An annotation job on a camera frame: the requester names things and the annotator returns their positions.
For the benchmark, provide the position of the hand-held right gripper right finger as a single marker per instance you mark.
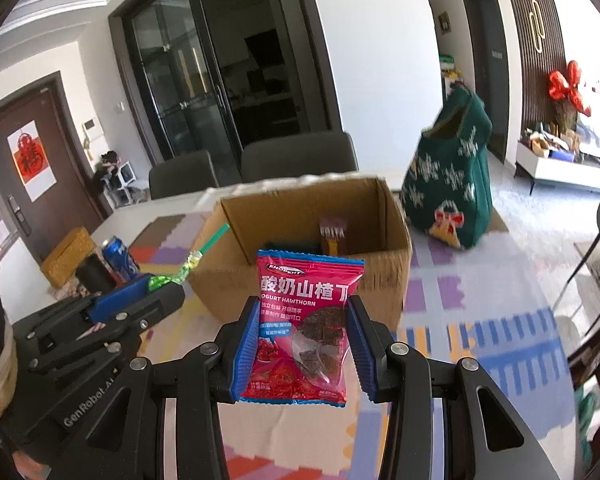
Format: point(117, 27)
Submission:
point(364, 355)

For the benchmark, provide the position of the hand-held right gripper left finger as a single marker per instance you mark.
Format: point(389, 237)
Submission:
point(242, 355)

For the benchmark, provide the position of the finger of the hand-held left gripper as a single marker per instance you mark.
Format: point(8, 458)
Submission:
point(161, 302)
point(125, 292)

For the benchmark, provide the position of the green lollipop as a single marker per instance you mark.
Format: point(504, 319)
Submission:
point(192, 261)

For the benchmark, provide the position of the brown cardboard box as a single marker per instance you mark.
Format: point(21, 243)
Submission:
point(380, 280)

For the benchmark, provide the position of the pink red snack packet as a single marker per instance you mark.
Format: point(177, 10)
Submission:
point(300, 300)

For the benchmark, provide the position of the purple snack bar packet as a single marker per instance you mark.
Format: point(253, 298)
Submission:
point(332, 232)

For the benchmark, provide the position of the blue drink can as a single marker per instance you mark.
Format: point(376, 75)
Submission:
point(120, 257)

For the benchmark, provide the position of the black cup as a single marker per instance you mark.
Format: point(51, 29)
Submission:
point(92, 275)

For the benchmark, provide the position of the yellow woven basket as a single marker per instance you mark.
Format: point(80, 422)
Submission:
point(65, 255)

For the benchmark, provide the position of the small white shelf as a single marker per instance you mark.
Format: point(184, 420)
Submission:
point(127, 182)

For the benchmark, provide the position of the grey dining chair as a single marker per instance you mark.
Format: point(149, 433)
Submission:
point(300, 157)
point(182, 175)

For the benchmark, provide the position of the brown wooden door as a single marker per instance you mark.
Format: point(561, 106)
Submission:
point(65, 150)

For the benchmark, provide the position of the red white door poster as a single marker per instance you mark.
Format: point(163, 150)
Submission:
point(30, 160)

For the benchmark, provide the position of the green knit bag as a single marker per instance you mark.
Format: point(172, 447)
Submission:
point(455, 180)

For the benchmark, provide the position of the brown wooden chair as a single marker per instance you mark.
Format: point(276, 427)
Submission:
point(597, 355)

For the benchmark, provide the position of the black framed glass door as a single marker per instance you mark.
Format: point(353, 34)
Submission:
point(205, 70)

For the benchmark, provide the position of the white sideboard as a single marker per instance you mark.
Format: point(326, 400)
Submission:
point(555, 172)

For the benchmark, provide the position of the pile of small boxes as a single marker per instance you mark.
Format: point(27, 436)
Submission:
point(550, 142)

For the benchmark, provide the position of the dark interior door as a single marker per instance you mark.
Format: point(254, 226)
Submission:
point(487, 70)

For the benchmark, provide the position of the red foil bow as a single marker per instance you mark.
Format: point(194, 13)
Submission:
point(562, 85)

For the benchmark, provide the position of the small wall picture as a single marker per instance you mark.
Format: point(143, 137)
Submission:
point(445, 23)

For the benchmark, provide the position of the gold wall ornament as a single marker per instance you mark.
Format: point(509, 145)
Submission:
point(536, 25)

